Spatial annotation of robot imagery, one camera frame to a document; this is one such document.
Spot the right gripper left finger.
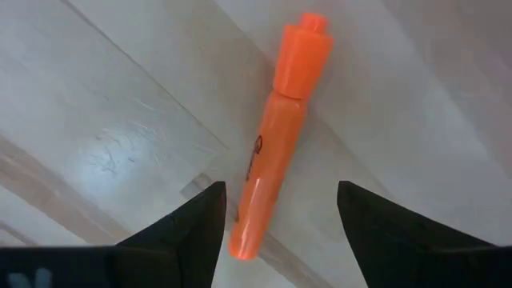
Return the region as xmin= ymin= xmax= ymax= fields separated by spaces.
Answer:
xmin=115 ymin=180 xmax=228 ymax=288

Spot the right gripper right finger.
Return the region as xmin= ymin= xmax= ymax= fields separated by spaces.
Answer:
xmin=337 ymin=180 xmax=495 ymax=288

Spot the orange highlighter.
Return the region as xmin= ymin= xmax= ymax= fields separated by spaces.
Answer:
xmin=227 ymin=11 xmax=335 ymax=262

